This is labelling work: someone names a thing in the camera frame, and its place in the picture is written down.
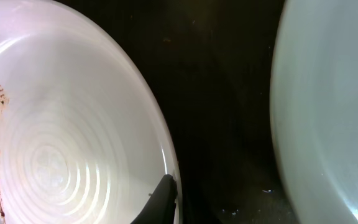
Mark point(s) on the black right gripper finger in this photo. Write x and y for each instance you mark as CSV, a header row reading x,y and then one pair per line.
x,y
160,208

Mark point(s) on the pink-white plate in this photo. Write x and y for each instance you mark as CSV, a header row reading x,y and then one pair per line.
x,y
82,139

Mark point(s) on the grey-white plate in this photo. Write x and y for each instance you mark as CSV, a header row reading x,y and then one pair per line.
x,y
314,108

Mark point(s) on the brown tray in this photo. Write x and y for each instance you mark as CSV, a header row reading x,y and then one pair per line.
x,y
208,65

